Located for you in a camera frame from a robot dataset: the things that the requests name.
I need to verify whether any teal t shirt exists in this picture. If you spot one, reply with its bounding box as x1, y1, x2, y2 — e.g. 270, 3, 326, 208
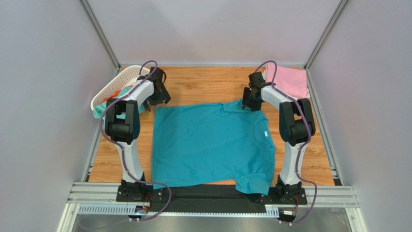
151, 100, 276, 195

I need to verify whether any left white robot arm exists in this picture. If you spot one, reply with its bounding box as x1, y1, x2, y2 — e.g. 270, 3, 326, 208
101, 67, 171, 197

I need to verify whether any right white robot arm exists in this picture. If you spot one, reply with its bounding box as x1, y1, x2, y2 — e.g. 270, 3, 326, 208
241, 72, 316, 195

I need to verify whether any white plastic laundry basket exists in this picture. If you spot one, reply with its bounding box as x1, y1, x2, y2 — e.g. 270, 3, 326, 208
90, 65, 150, 111

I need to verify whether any orange garment in basket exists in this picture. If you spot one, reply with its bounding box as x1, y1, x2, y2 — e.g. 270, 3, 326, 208
102, 90, 121, 103

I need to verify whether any folded pink t shirt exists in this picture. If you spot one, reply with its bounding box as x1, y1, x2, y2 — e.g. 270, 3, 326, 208
265, 63, 310, 99

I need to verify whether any light mint t shirt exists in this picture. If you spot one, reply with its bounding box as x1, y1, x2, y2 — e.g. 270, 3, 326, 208
93, 86, 132, 118

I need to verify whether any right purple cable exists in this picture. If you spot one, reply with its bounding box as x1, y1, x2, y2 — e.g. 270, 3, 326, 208
254, 60, 318, 225

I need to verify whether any purple cable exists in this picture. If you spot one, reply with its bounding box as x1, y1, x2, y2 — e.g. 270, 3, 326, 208
254, 60, 318, 225
99, 60, 173, 222

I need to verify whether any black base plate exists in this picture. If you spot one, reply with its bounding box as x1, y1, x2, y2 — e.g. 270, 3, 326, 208
116, 185, 308, 214

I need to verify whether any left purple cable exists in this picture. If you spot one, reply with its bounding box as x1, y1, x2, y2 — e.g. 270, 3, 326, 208
99, 60, 173, 222

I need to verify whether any aluminium frame rail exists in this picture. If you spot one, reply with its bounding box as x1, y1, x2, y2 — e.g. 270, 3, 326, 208
58, 182, 367, 232

